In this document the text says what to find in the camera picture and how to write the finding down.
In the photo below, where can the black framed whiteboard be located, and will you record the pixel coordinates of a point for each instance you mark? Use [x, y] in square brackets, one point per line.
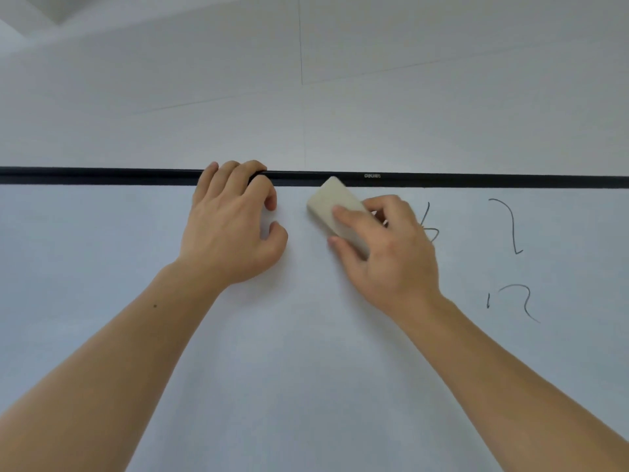
[304, 368]

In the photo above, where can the person's left hand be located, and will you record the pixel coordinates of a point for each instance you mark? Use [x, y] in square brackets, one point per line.
[223, 240]

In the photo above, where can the person's right thumb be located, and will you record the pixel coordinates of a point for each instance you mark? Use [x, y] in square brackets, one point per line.
[346, 255]

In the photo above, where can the person's right forearm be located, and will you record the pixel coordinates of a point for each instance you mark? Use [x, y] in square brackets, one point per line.
[511, 393]

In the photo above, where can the person's right middle finger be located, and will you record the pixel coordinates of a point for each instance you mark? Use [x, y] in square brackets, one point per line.
[393, 205]

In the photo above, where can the person's left forearm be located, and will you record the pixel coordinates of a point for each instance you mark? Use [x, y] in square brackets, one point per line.
[113, 368]

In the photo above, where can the person's right hand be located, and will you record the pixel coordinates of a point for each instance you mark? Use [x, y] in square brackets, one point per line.
[398, 260]

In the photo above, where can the person's left middle finger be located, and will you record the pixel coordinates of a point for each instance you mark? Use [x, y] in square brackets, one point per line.
[243, 172]

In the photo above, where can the beige whiteboard eraser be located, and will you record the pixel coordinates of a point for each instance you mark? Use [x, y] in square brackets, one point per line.
[328, 199]

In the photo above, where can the person's left little finger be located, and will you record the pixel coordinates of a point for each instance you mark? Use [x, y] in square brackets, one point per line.
[205, 179]

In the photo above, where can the person's left thumb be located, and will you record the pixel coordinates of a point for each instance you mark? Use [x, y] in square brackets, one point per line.
[276, 240]

